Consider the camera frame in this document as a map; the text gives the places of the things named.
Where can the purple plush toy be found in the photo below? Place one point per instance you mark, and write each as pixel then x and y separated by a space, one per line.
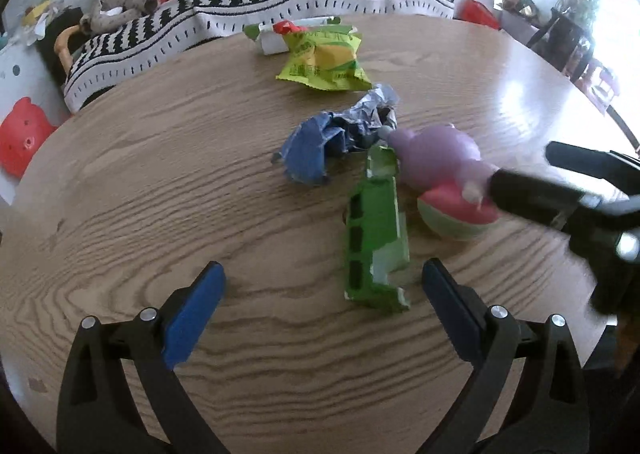
pixel 435 158

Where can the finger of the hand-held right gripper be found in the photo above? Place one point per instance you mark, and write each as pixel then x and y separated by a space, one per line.
pixel 530 196
pixel 590 158

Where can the dark cloth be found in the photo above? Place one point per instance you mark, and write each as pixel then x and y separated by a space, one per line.
pixel 50 19

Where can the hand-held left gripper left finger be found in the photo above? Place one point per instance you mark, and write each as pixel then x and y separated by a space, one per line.
pixel 192 319

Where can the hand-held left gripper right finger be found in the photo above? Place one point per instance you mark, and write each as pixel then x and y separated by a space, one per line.
pixel 450 306

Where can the red pig toy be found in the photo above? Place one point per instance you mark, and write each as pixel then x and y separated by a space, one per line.
pixel 22 133

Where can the yellow green snack bag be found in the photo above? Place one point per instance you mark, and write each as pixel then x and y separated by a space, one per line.
pixel 325 58

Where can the crumpled blue paper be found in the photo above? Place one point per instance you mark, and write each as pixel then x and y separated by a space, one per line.
pixel 310 148

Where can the wooden sofa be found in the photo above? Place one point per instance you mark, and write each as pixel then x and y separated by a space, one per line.
pixel 62 46

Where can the white green carton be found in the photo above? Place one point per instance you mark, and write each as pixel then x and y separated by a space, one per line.
pixel 270 41

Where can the black chair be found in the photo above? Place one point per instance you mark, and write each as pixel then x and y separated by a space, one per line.
pixel 560 33

